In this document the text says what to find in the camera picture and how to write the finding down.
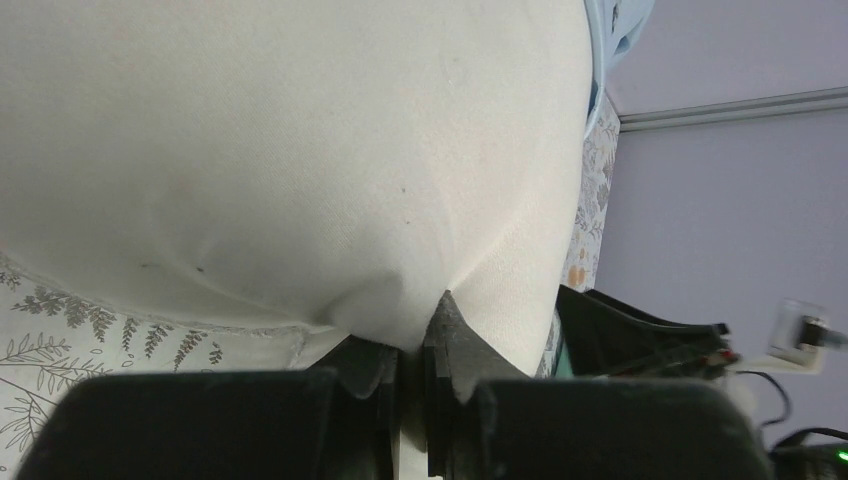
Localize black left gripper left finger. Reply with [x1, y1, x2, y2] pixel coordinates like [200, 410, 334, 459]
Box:
[317, 336, 399, 479]

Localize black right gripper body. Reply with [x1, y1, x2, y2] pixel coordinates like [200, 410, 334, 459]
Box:
[556, 286, 739, 380]

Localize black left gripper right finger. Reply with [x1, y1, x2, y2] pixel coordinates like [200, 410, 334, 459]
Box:
[423, 291, 529, 479]

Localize white pillow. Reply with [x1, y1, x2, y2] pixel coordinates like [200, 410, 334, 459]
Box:
[1, 1, 592, 374]

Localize light blue pillowcase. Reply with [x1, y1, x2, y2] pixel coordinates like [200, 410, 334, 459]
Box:
[584, 0, 655, 138]

